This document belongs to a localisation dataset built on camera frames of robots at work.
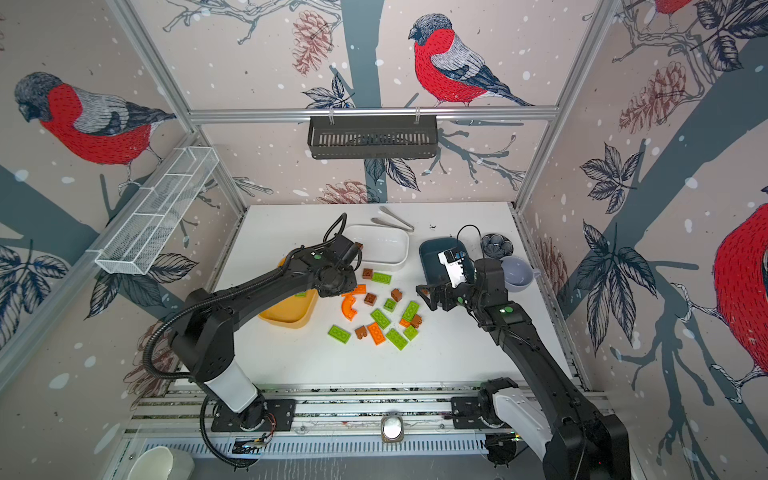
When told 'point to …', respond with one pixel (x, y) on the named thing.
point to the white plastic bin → (382, 245)
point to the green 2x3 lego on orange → (411, 311)
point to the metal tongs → (405, 227)
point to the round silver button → (392, 429)
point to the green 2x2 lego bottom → (410, 332)
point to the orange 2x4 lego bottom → (376, 333)
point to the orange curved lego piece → (347, 306)
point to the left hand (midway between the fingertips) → (352, 285)
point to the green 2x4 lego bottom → (397, 339)
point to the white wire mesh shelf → (140, 238)
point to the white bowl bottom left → (162, 463)
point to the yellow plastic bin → (295, 313)
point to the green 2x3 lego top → (382, 278)
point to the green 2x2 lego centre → (389, 305)
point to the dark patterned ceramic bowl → (496, 246)
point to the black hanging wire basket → (367, 137)
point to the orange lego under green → (404, 323)
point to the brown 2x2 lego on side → (396, 294)
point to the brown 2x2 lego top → (367, 273)
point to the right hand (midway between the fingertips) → (429, 285)
